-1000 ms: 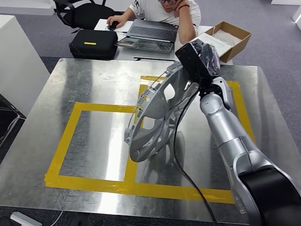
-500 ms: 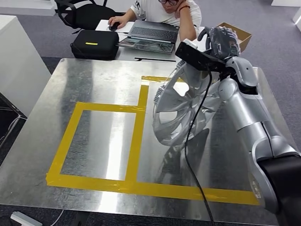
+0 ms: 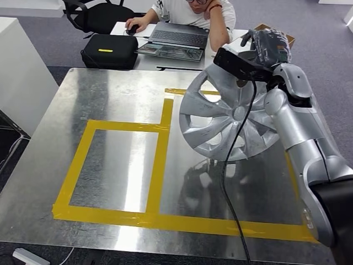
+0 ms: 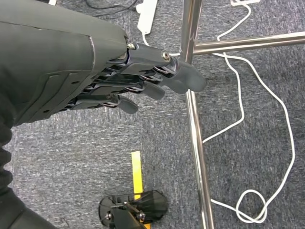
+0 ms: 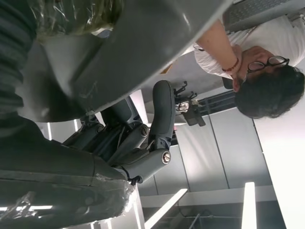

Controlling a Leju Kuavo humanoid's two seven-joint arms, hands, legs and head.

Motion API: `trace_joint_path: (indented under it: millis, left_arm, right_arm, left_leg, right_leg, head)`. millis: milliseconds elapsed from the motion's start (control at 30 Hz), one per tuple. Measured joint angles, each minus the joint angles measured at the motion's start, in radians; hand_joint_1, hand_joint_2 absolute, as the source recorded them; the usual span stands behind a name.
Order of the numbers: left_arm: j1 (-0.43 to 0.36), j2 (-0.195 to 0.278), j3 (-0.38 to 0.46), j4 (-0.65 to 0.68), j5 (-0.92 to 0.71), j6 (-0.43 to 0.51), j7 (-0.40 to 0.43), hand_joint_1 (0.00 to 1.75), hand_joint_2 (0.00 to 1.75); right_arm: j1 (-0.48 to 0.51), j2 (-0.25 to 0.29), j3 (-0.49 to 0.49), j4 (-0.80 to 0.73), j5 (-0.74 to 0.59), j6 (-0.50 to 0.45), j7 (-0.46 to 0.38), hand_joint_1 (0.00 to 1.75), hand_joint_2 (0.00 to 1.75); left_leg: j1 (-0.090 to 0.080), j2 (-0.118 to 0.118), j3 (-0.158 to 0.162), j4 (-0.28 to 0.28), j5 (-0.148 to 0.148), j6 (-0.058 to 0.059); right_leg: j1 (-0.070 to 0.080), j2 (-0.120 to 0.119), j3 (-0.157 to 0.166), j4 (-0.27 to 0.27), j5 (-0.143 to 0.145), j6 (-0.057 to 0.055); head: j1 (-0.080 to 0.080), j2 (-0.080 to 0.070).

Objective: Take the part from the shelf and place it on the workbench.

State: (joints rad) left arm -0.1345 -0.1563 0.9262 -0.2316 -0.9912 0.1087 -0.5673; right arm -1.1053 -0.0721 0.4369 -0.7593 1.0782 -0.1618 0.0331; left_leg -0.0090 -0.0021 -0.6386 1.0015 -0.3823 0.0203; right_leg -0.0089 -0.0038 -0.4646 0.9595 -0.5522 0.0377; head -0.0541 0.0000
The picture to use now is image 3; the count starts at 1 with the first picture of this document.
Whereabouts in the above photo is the yellow tape grid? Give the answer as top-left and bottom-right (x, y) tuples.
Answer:
(51, 87), (319, 245)

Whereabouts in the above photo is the black case with yellow label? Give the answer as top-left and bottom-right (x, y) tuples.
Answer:
(81, 34), (139, 70)

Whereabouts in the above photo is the silver wheel hubcap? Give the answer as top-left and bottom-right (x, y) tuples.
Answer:
(179, 63), (281, 163)

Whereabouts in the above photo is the white power strip cable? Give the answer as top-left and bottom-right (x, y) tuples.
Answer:
(58, 247), (75, 265)

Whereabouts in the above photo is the white mouse pad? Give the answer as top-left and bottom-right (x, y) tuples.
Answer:
(110, 21), (158, 39)

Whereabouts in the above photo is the person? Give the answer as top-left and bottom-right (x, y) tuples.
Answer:
(124, 0), (237, 53)

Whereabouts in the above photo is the grey laptop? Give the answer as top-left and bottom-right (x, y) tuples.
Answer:
(148, 21), (210, 50)

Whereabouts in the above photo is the stainless steel workbench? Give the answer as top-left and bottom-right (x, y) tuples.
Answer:
(0, 67), (338, 265)

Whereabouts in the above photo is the black pen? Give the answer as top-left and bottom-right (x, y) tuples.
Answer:
(156, 66), (204, 72)

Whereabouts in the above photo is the black office chair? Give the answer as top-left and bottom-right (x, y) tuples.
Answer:
(63, 0), (146, 36)

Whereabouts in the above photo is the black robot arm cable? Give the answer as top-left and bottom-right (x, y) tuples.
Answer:
(220, 78), (258, 265)

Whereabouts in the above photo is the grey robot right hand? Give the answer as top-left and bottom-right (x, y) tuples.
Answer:
(240, 28), (292, 70)

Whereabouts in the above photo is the white foam board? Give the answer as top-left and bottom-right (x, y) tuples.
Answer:
(227, 36), (252, 52)

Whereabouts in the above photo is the white power strip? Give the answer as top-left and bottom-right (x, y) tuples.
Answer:
(12, 248), (51, 265)

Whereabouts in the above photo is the white cabinet panel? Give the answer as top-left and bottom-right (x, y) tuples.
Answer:
(0, 16), (59, 137)

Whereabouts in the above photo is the white low platform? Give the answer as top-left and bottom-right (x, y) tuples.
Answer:
(343, 6), (353, 34)

